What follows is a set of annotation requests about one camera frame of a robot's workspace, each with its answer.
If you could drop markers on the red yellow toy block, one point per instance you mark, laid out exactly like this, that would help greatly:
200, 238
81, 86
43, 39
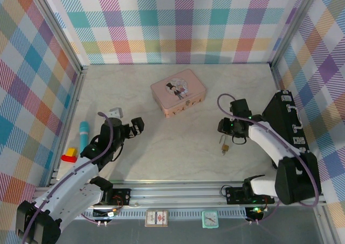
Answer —
69, 156

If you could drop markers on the black connector board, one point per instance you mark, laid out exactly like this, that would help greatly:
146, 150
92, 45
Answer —
105, 213
254, 213

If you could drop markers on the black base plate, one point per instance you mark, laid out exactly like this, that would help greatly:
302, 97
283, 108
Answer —
234, 195
122, 196

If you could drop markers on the aluminium frame rail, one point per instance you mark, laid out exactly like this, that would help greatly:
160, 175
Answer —
178, 194

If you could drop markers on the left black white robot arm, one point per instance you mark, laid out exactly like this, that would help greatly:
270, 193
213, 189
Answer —
67, 190

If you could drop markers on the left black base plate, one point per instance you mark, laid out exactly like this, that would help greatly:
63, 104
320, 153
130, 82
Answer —
122, 196

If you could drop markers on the small teal clock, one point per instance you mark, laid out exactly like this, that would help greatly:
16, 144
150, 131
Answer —
209, 219

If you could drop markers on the right black connector board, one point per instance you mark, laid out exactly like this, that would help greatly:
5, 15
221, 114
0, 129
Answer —
254, 213

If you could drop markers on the teal cylinder tube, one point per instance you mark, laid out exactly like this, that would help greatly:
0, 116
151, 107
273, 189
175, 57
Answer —
84, 136

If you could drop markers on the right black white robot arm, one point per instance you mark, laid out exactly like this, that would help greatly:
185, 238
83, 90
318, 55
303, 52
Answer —
269, 141

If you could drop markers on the pink tin box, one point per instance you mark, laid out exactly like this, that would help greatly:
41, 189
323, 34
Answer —
178, 91

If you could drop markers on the aluminium frame post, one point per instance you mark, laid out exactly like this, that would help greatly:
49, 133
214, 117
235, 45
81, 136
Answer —
59, 30
293, 26

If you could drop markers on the black hard case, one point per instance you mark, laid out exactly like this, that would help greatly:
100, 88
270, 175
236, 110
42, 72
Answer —
285, 114

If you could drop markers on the right aluminium frame post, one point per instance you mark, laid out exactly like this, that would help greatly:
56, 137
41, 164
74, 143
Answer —
293, 26

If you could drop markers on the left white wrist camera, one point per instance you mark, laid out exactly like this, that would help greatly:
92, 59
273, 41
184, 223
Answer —
115, 112

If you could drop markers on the small brass padlock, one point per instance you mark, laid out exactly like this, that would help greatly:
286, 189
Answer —
225, 147

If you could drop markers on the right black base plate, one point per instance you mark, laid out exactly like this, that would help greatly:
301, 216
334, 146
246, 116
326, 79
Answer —
234, 195

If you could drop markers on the left black connector board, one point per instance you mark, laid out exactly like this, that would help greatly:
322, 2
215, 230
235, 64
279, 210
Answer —
105, 213

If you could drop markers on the left aluminium frame post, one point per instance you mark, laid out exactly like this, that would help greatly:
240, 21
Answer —
59, 30

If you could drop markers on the playing card box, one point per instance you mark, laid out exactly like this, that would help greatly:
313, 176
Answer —
156, 218

